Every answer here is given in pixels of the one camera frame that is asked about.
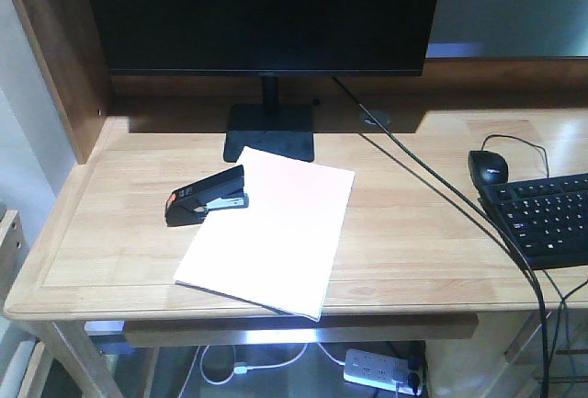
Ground black monitor cable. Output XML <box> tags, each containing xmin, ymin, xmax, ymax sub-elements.
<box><xmin>332</xmin><ymin>75</ymin><xmax>552</xmax><ymax>398</ymax></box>

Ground white power strip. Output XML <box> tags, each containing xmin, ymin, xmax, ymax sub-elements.
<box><xmin>343</xmin><ymin>348</ymin><xmax>424</xmax><ymax>396</ymax></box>

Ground black stapler orange tab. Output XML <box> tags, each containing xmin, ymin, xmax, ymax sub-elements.
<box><xmin>164</xmin><ymin>165</ymin><xmax>249</xmax><ymax>227</ymax></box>

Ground black monitor with stand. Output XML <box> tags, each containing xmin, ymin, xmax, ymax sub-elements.
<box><xmin>90</xmin><ymin>0</ymin><xmax>437</xmax><ymax>163</ymax></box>

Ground black computer mouse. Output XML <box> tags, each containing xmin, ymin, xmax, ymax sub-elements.
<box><xmin>468</xmin><ymin>150</ymin><xmax>508</xmax><ymax>189</ymax></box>

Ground white paper sheets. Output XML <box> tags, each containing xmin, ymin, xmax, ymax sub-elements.
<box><xmin>175</xmin><ymin>147</ymin><xmax>355</xmax><ymax>321</ymax></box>

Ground black keyboard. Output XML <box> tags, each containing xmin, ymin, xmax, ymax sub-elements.
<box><xmin>480</xmin><ymin>173</ymin><xmax>587</xmax><ymax>269</ymax></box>

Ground wooden desk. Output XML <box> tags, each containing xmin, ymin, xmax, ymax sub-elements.
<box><xmin>0</xmin><ymin>0</ymin><xmax>588</xmax><ymax>398</ymax></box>

